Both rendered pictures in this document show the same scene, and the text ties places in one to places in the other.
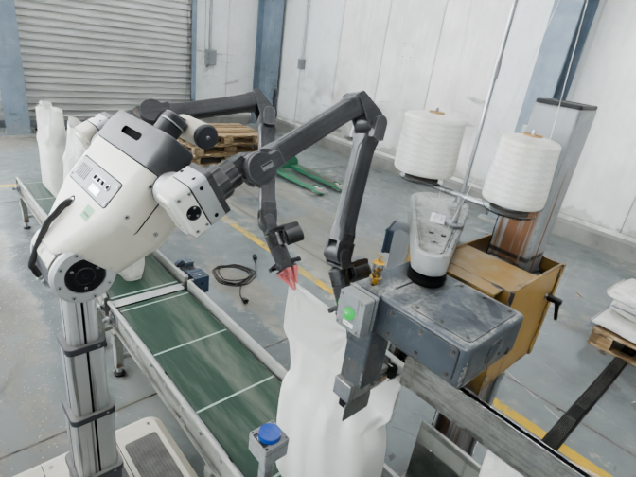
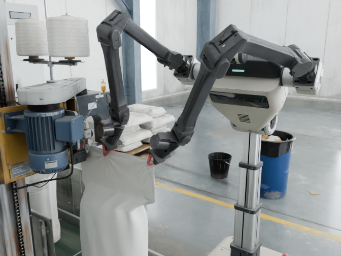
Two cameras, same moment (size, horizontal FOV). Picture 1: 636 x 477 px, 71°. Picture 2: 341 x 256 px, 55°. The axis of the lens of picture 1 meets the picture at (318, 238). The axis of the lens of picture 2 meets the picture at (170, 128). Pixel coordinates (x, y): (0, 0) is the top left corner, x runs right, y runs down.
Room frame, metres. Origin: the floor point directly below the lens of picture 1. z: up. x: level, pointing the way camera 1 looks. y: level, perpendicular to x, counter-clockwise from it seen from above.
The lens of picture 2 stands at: (2.65, -0.07, 1.58)
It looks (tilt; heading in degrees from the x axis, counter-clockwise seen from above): 14 degrees down; 171
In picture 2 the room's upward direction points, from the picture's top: straight up
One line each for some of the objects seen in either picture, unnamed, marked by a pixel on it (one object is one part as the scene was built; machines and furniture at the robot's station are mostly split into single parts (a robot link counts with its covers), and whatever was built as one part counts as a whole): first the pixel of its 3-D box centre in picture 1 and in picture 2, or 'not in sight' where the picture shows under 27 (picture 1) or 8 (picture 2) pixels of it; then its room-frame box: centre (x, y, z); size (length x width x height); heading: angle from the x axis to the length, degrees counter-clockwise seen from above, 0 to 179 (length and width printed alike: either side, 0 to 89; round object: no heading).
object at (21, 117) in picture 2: not in sight; (25, 122); (1.29, -0.44, 1.27); 0.12 x 0.09 x 0.09; 135
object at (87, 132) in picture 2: not in sight; (86, 136); (1.07, -0.23, 1.14); 0.05 x 0.04 x 0.16; 135
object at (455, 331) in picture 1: (428, 341); (76, 115); (0.87, -0.29, 1.21); 0.30 x 0.25 x 0.30; 45
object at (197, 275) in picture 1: (187, 273); not in sight; (2.47, 0.80, 0.35); 0.30 x 0.15 x 0.15; 45
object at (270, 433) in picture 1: (269, 434); not in sight; (0.87, 0.05, 0.84); 0.06 x 0.06 x 0.02
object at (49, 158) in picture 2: not in sight; (46, 139); (1.33, -0.36, 1.21); 0.15 x 0.15 x 0.25
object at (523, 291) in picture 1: (484, 305); (21, 135); (1.13, -0.51, 1.18); 0.34 x 0.25 x 0.31; 135
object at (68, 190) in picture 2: not in sight; (73, 192); (0.36, -0.42, 0.53); 1.05 x 0.02 x 0.41; 45
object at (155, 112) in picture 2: not in sight; (143, 110); (-2.51, 0.34, 0.56); 0.67 x 0.43 x 0.15; 45
